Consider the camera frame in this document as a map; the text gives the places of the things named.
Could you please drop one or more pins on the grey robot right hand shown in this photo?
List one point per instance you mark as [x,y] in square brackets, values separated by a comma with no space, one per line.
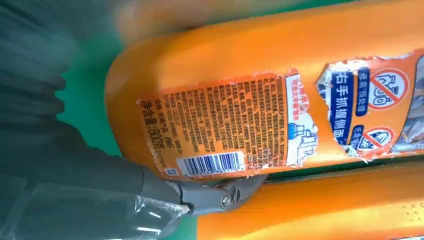
[82,192]

